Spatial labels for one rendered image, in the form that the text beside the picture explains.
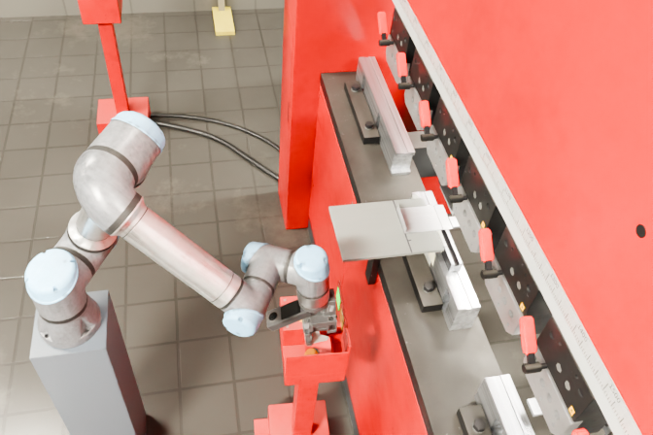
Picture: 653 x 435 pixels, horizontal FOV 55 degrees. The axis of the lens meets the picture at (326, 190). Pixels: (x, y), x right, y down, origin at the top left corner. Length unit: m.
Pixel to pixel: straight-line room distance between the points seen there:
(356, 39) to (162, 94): 1.65
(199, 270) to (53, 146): 2.25
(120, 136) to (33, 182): 2.01
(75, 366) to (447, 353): 0.94
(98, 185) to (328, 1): 1.18
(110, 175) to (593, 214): 0.83
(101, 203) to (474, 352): 0.94
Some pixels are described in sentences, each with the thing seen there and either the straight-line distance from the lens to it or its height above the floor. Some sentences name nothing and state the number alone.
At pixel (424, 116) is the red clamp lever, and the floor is 1.29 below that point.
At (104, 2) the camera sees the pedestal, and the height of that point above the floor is 0.78.
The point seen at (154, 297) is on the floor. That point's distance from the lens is 2.70.
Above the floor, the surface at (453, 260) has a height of 1.00.
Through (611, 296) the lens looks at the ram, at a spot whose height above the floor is 1.50.
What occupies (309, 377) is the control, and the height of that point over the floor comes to 0.70.
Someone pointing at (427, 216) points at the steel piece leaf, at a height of 1.00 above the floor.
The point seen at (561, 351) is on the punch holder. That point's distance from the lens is 1.13.
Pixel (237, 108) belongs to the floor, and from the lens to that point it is 3.52.
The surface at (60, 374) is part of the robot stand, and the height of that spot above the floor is 0.68.
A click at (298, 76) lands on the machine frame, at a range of 2.30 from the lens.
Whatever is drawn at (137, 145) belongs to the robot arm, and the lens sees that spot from 1.28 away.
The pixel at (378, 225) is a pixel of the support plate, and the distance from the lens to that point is 1.62.
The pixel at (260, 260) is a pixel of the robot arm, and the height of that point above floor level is 1.12.
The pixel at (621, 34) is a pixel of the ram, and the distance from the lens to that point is 0.93.
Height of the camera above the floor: 2.21
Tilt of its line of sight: 46 degrees down
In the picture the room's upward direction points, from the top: 6 degrees clockwise
